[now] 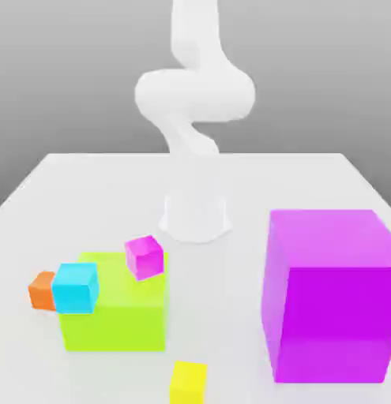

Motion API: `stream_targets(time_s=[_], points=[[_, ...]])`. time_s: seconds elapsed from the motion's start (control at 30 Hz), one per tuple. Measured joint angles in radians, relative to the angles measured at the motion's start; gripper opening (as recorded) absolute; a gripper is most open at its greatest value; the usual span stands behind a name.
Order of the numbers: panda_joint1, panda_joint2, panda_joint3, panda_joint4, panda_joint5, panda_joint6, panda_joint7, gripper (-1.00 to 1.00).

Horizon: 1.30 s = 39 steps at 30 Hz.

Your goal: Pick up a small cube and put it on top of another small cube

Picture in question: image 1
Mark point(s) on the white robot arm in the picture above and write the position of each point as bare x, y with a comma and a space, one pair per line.
195, 94

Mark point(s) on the small magenta cube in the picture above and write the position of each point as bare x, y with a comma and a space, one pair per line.
146, 260

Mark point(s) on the small cyan cube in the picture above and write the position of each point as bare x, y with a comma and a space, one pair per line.
75, 290

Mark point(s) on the small orange cube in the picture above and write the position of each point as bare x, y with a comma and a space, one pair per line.
42, 292

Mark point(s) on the small yellow cube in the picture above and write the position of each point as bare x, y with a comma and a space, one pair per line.
187, 383

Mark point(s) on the large lime green box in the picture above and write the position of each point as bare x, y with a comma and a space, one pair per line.
125, 322

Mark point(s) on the large purple box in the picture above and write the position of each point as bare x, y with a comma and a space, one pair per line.
337, 315

